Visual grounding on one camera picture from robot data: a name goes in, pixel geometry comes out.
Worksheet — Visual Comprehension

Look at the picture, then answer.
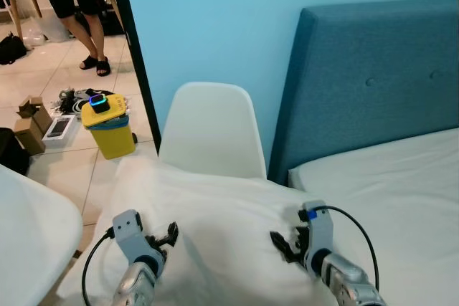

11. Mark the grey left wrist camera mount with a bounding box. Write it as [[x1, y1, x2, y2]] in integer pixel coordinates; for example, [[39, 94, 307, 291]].
[[112, 209, 149, 264]]

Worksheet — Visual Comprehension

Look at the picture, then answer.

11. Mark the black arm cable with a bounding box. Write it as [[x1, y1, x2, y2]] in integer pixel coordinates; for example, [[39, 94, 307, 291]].
[[80, 228, 117, 306], [314, 205, 379, 290]]

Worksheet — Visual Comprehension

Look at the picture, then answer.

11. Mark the dark door frame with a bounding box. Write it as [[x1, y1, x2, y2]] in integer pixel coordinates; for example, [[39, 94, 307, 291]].
[[107, 0, 163, 153]]

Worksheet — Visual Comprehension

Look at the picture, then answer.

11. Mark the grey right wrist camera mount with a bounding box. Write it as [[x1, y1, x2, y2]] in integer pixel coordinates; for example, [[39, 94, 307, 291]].
[[299, 200, 335, 257]]

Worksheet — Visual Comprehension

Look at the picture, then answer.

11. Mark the clear plastic bag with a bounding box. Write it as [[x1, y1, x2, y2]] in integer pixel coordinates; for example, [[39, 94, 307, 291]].
[[20, 18, 73, 46]]

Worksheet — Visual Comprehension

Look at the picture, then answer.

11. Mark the tangled cable pile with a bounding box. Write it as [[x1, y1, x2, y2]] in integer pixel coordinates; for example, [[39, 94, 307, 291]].
[[55, 87, 95, 116]]

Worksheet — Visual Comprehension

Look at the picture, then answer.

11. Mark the white mattress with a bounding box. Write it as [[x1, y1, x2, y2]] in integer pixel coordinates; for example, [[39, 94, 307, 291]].
[[288, 128, 459, 306]]

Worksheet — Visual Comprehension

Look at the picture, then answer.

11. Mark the yellow waste bin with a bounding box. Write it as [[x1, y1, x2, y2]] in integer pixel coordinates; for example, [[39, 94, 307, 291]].
[[80, 94, 136, 161]]

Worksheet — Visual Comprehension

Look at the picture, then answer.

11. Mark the black backpack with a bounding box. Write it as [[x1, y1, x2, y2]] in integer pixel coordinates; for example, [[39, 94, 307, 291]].
[[0, 32, 29, 66]]

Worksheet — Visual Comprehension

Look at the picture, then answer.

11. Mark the blue upholstered headboard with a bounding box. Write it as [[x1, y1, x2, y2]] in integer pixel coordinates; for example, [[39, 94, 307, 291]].
[[267, 0, 459, 186]]

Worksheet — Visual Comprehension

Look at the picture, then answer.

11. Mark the white flat box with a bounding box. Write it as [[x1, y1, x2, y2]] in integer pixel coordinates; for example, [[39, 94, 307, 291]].
[[42, 114, 79, 143]]

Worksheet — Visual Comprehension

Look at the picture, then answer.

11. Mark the white pillow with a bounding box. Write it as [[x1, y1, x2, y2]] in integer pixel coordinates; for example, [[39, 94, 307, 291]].
[[57, 156, 377, 306]]

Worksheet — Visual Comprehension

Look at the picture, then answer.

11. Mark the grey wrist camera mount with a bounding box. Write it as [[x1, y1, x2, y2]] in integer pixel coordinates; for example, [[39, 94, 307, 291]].
[[299, 200, 335, 257], [112, 209, 149, 264]]

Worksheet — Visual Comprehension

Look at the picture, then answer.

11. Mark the brown cardboard box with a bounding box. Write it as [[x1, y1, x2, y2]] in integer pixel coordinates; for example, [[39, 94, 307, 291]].
[[14, 95, 53, 156]]

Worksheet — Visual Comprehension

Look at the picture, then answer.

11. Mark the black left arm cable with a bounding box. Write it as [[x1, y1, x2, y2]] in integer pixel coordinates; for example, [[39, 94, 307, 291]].
[[80, 228, 117, 306]]

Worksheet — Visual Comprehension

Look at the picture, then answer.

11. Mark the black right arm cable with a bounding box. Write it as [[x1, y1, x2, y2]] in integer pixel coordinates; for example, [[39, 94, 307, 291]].
[[314, 205, 379, 290]]

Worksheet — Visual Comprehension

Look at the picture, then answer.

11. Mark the black device with blue ring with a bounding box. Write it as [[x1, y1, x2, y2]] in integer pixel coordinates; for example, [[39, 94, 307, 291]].
[[89, 93, 113, 114]]

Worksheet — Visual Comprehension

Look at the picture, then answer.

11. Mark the black fabric bag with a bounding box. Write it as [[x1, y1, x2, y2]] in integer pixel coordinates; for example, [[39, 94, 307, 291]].
[[0, 128, 32, 177]]

